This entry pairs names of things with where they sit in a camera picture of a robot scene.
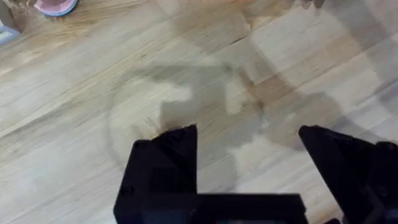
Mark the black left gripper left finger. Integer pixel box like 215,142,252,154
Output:
113,124,199,224

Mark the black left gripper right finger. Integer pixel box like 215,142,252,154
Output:
297,124,398,224

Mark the pink plate with blue rim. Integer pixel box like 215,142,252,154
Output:
33,0,79,17

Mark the pale blue box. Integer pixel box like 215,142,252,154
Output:
0,24,21,46

